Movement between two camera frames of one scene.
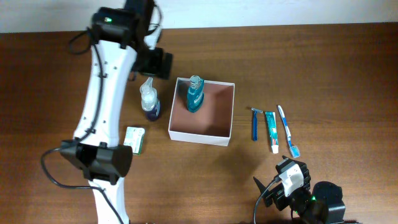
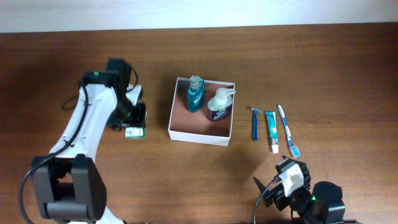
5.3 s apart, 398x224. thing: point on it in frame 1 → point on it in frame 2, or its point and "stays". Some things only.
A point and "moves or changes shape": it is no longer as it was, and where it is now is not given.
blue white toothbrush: x=295 y=150 stays
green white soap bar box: x=134 y=138 moves or changes shape
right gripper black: x=277 y=194 stays
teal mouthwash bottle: x=195 y=93 stays
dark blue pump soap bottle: x=150 y=103 → x=220 y=106
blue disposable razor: x=255 y=123 stays
